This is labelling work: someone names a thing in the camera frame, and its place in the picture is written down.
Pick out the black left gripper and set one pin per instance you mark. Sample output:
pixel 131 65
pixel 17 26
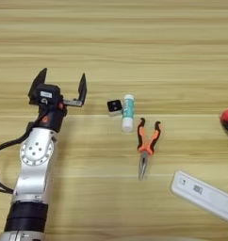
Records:
pixel 51 119

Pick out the white oblong plastic device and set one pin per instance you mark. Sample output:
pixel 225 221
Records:
pixel 207 196

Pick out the white green glue stick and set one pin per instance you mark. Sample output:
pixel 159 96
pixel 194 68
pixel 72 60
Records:
pixel 128 111

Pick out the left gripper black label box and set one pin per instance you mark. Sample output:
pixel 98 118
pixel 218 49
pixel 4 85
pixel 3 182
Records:
pixel 46 93

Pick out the small black white cube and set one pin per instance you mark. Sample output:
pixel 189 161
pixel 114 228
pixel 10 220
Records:
pixel 114 106

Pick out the orange black needle-nose pliers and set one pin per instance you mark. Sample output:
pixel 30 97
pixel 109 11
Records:
pixel 146 147

